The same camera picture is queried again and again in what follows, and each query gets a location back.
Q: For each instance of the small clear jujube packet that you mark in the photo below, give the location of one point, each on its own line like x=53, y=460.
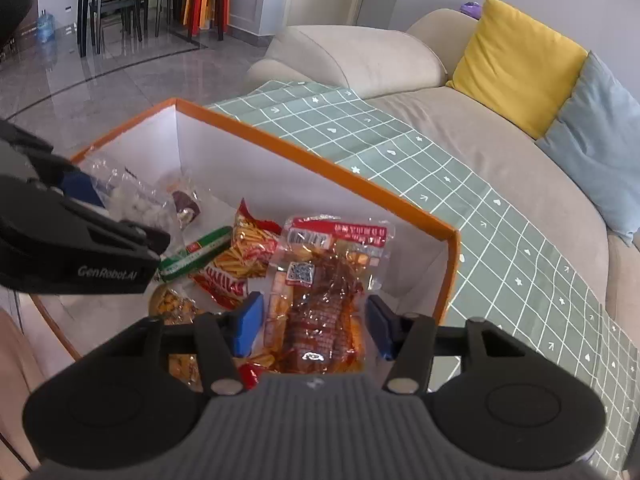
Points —
x=185, y=202

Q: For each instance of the green sausage stick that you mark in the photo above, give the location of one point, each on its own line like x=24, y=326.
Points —
x=200, y=252

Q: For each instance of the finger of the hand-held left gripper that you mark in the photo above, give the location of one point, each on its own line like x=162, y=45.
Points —
x=140, y=240
x=82, y=187

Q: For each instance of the purple plastic item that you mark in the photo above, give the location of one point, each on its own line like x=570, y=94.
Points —
x=471, y=10

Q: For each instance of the light blue pillow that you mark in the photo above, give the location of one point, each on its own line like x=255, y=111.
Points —
x=600, y=145

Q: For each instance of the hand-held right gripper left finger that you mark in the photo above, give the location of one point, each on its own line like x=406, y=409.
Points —
x=248, y=322

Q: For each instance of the red meat snack packet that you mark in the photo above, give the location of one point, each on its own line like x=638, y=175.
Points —
x=320, y=300

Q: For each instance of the black dining table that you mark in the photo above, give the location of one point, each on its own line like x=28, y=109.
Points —
x=80, y=10

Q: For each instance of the red fries snack packet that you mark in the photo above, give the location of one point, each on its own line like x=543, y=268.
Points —
x=245, y=255

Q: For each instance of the orange cardboard box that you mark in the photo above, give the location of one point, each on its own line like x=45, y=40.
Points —
x=300, y=170

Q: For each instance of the clear peanut packet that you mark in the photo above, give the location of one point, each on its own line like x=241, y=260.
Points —
x=140, y=207

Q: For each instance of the yellow pillow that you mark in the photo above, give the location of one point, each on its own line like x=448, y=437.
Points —
x=515, y=65

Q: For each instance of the clear mixed nuts packet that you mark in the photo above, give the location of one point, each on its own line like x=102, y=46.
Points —
x=172, y=305

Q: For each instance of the green checked tablecloth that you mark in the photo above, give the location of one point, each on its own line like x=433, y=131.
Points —
x=500, y=260

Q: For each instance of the beige sofa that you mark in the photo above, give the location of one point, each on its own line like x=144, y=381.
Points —
x=450, y=125

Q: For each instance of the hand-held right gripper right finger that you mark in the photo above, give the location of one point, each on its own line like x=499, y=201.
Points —
x=380, y=330

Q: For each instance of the dark blurred object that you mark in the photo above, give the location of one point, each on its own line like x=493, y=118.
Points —
x=12, y=0

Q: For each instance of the blue water bottle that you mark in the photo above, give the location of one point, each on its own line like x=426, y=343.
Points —
x=45, y=27

